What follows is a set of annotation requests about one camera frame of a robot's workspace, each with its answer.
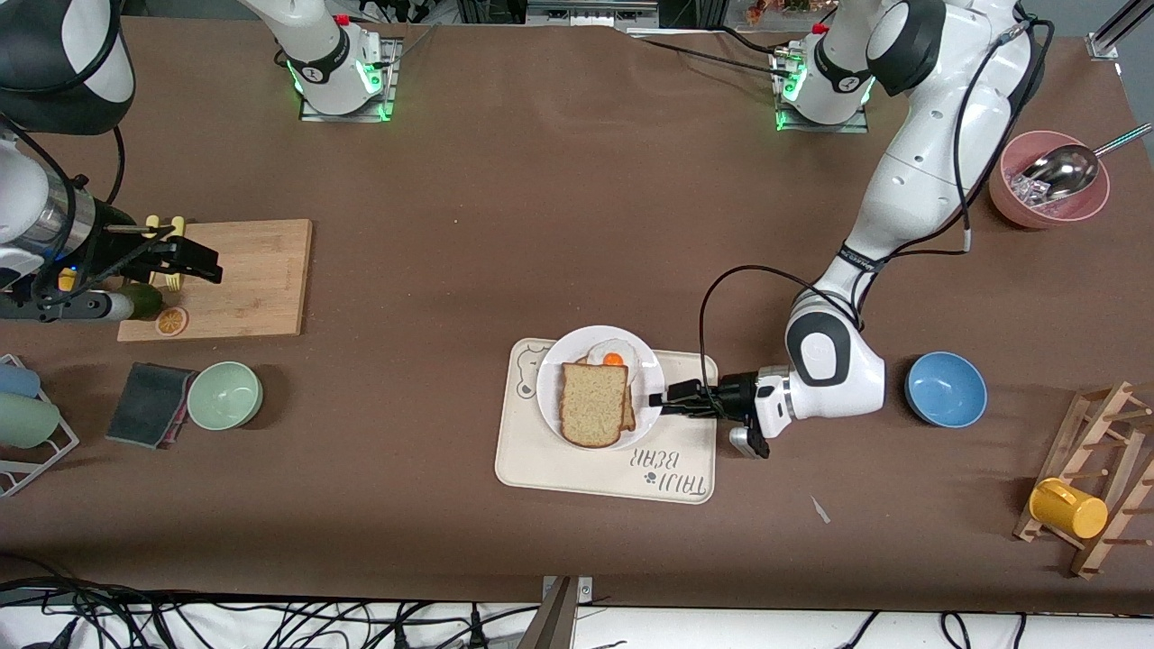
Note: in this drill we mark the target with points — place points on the blue bowl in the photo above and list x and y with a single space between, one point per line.
946 389

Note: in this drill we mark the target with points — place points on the clear ice cubes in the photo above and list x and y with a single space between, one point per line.
1028 191

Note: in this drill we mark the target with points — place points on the sage green cup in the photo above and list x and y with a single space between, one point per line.
25 422

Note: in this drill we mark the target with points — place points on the yellow mug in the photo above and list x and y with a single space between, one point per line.
1068 510

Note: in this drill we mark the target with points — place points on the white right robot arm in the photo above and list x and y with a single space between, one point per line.
315 54

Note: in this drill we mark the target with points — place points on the aluminium frame profile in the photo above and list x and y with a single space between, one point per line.
1113 31

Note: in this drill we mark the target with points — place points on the small white paper scrap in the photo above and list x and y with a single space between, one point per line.
819 509

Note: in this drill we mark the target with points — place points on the orange fruit slice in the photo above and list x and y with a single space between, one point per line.
170 321

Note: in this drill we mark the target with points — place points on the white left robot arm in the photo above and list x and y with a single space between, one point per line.
829 370

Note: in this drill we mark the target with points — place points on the pink bowl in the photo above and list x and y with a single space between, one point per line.
1014 212

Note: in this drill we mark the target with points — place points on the metal scoop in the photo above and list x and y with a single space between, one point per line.
1064 171

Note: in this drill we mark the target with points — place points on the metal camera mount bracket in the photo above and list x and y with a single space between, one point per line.
561 617

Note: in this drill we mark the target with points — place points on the brown bread slice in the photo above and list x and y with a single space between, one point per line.
593 404
629 410

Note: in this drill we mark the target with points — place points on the round white plate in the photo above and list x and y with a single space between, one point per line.
552 379

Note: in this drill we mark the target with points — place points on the dark grey sponge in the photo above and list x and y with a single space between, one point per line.
147 404

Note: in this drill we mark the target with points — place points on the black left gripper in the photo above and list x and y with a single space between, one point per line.
735 397

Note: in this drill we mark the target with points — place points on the yellow plastic fork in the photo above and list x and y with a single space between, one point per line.
177 222

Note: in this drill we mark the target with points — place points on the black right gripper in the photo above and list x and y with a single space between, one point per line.
115 236

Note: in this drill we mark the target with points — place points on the bamboo cutting board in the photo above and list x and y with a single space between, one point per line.
261 279

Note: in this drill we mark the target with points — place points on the pale green bowl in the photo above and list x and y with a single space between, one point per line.
224 396

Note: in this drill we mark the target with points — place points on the wooden mug rack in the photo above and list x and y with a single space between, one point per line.
1095 424

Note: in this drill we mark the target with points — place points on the cream bear print tray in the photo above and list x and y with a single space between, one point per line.
559 469

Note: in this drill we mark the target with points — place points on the light blue cup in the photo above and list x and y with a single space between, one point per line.
16 380

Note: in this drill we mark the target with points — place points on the toy fried egg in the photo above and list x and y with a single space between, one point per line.
613 359

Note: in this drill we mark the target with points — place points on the dark green avocado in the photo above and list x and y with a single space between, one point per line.
146 299

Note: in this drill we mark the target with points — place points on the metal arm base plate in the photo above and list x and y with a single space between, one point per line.
825 128
347 117

